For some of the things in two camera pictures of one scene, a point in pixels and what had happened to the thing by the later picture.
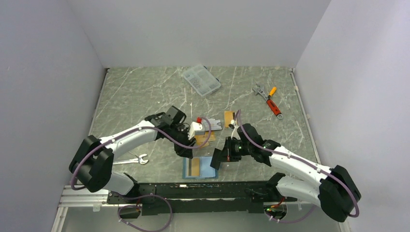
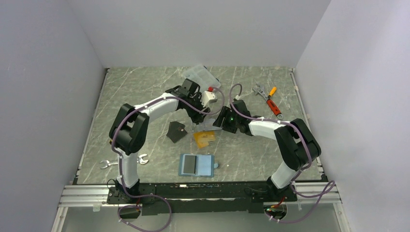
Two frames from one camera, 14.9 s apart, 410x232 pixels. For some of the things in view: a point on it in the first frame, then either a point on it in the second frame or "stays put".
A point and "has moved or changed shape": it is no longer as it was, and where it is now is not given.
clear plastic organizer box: (202, 79) stays put
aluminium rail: (83, 197) stays put
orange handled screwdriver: (273, 90) stays put
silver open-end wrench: (139, 159) stays put
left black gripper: (183, 151) -> (196, 117)
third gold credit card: (200, 139) stays put
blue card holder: (198, 167) has moved or changed shape
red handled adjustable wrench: (271, 104) stays put
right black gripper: (227, 154) -> (225, 112)
